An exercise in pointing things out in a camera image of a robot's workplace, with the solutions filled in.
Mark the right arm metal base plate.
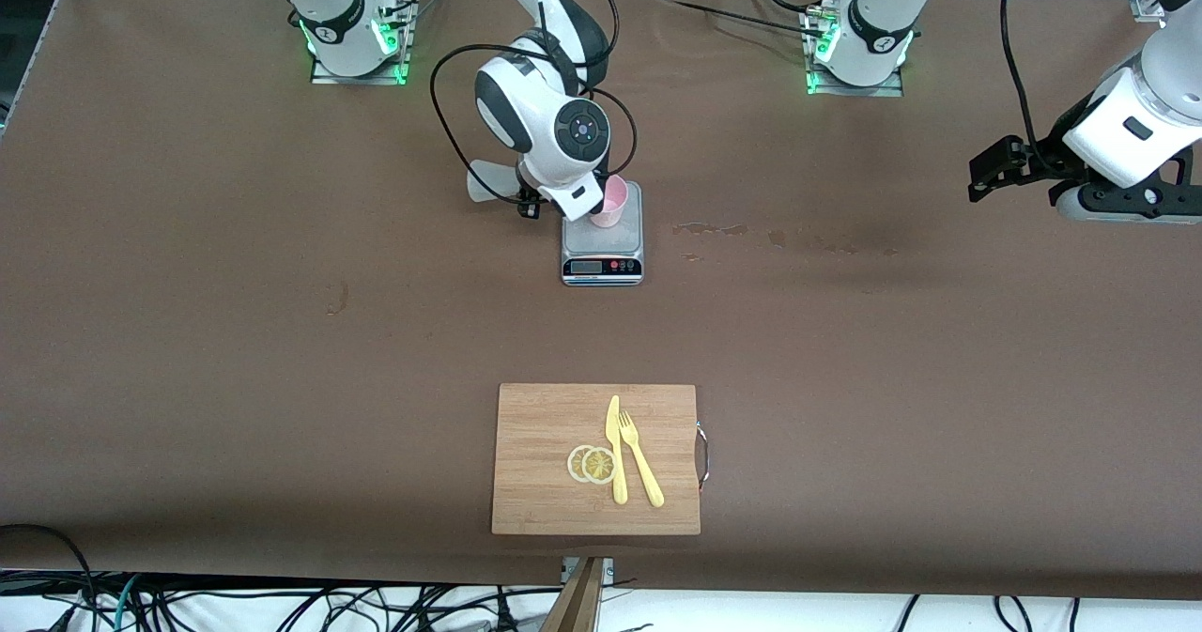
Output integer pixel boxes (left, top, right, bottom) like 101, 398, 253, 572
310, 0, 412, 86

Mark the black base cable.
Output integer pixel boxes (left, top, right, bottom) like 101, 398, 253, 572
643, 0, 827, 41

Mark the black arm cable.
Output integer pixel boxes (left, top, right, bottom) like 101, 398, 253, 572
429, 0, 640, 207
1000, 0, 1041, 149

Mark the yellow plastic fork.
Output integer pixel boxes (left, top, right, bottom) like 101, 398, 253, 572
618, 409, 666, 509

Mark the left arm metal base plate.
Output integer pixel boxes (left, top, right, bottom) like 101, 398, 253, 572
805, 8, 905, 98

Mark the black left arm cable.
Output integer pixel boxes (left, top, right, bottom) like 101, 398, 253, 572
1000, 0, 1041, 149

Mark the yellow plastic knife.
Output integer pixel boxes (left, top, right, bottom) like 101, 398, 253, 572
605, 394, 629, 506

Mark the black floor cable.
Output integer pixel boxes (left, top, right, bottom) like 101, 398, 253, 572
0, 522, 100, 632

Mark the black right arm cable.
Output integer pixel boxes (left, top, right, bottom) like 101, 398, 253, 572
429, 0, 640, 207

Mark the wooden cutting board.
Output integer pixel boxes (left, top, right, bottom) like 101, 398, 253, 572
490, 382, 711, 537

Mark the silver digital kitchen scale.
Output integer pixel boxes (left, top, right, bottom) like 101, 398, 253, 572
561, 179, 646, 287

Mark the wooden post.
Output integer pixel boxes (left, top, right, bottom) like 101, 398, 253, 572
538, 557, 604, 632

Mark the translucent sauce bottle orange cap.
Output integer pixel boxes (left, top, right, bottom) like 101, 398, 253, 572
467, 158, 523, 204

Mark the black left camera mount bracket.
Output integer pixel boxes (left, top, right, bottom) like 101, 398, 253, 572
1080, 151, 1199, 219

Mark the brown table cover sheet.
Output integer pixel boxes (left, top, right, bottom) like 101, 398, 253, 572
0, 0, 1202, 603

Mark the pink plastic cup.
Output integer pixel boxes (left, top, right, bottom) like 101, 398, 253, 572
590, 176, 629, 229

